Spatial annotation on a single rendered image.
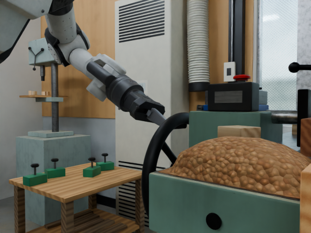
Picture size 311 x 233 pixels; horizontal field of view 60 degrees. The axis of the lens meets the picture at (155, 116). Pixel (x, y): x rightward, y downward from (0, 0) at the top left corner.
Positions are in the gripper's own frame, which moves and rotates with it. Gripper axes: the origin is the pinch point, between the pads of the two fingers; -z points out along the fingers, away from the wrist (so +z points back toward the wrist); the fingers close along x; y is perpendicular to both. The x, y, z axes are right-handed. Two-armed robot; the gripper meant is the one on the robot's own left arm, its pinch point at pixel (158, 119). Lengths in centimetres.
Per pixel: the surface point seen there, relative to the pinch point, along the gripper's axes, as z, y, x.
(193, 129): -15.3, 5.6, 12.1
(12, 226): 111, -163, -69
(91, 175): 60, -71, -62
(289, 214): -36, 9, 36
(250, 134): -26.5, 11.3, 20.8
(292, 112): -27.1, 17.2, 7.9
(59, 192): 50, -72, -34
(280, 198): -35, 10, 36
